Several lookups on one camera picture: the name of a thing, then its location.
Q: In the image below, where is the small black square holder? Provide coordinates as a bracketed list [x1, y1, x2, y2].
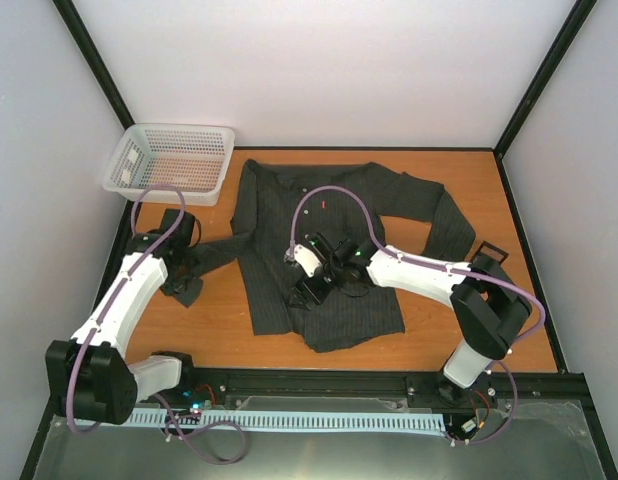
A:
[472, 241, 509, 264]

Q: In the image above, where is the dark grey pinstriped shirt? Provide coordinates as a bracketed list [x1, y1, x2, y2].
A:
[163, 160, 476, 353]

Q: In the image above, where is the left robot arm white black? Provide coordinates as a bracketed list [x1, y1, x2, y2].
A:
[45, 209, 203, 425]

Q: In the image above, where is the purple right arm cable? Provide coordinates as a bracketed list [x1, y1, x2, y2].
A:
[288, 185, 548, 446]

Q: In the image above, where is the white perforated plastic basket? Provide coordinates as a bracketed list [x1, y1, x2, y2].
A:
[101, 123, 235, 207]

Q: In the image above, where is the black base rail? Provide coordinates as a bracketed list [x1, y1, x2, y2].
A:
[185, 368, 592, 411]

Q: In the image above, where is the black left frame post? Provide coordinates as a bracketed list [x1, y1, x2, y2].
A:
[52, 0, 135, 129]

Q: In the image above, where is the black frame post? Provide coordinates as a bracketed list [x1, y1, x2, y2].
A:
[494, 0, 597, 161]
[52, 0, 135, 129]

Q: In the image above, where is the light blue slotted cable duct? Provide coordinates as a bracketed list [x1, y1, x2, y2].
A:
[131, 405, 447, 435]

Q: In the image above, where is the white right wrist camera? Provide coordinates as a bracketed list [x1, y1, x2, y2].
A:
[284, 244, 322, 277]

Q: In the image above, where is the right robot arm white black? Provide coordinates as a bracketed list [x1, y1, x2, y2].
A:
[285, 233, 532, 390]

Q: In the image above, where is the black right frame post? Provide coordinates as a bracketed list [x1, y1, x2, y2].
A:
[494, 0, 597, 161]

